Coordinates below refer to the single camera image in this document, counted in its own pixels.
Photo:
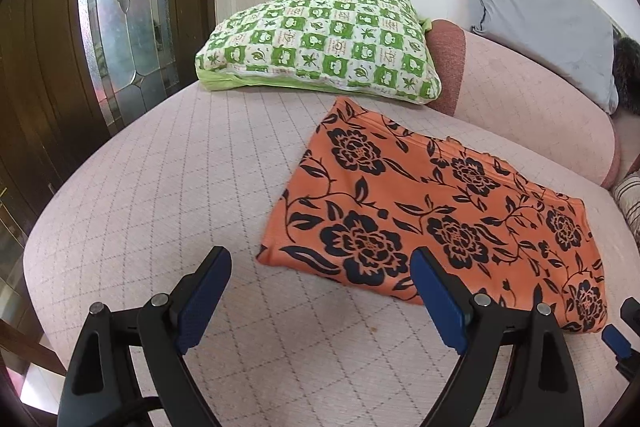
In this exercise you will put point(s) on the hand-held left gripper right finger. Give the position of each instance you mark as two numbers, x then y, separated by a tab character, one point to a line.
440	307

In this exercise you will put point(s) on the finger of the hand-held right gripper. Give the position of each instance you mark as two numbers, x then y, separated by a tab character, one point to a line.
616	341

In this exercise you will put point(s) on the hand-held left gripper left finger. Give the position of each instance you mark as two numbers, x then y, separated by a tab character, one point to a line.
202	302

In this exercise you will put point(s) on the orange black floral blouse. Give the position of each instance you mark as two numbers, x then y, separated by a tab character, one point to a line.
400	187

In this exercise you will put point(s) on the pink quilted sofa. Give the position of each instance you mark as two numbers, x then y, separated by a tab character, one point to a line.
175	187

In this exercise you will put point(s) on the striped beige cushion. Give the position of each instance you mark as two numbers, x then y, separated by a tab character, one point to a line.
630	202

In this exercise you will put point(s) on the brown wooden glass door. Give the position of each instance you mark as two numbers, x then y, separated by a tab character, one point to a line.
45	107

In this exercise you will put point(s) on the black furry cushion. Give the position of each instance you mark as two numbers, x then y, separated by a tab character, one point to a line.
627	77

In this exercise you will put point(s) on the green checked pillow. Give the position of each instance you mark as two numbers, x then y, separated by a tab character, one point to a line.
320	42

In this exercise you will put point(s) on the grey pillow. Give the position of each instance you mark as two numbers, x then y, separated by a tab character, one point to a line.
540	22

